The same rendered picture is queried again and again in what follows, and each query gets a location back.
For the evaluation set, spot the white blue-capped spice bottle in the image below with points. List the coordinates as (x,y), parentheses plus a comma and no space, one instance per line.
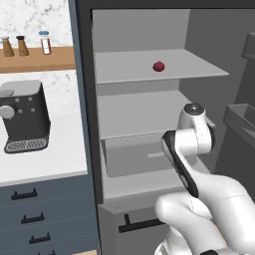
(45,43)

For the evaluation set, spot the blue-grey cabinet drawer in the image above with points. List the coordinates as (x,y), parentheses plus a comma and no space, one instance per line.
(46,191)
(53,237)
(66,250)
(50,215)

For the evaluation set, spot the grey fridge door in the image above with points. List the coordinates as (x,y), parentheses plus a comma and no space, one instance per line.
(240,116)

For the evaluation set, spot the grey fridge crisper drawer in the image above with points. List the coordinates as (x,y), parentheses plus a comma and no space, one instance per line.
(136,154)

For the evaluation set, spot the dark grey coffee machine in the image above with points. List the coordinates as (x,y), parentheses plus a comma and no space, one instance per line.
(26,114)

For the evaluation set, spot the red tomato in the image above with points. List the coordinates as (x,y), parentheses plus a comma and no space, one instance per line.
(158,66)

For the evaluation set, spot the grey fridge shelf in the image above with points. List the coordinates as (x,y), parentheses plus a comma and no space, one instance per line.
(149,68)
(139,114)

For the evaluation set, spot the grey fridge freezer drawer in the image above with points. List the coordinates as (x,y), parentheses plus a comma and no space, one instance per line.
(132,232)

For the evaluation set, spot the wooden wall shelf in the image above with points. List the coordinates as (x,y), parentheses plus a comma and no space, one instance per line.
(36,59)

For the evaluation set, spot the brown pepper shaker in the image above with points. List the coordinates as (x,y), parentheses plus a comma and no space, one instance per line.
(7,47)

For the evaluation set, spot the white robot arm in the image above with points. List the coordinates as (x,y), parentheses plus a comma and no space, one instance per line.
(199,205)

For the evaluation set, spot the brown black-capped shaker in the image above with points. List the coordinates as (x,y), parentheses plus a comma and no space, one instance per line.
(22,46)

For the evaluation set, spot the grey open fridge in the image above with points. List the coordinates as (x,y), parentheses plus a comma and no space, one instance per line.
(139,109)

